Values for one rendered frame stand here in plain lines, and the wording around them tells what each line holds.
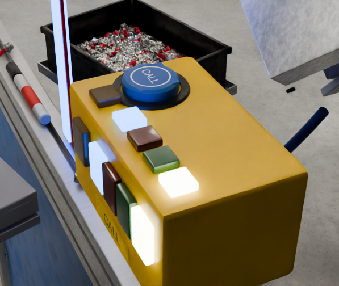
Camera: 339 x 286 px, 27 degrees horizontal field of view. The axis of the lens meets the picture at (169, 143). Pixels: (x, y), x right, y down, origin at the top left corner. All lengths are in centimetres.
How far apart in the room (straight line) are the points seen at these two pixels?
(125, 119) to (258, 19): 40
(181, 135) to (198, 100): 4
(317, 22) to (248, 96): 174
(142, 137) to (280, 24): 41
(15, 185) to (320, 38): 39
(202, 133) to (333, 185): 173
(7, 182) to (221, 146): 22
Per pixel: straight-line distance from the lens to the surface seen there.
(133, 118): 46
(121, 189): 44
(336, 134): 240
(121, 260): 67
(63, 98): 78
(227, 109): 48
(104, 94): 49
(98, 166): 47
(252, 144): 45
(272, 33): 82
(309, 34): 81
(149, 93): 48
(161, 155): 43
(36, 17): 311
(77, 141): 50
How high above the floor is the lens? 133
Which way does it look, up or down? 36 degrees down
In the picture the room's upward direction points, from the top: 1 degrees clockwise
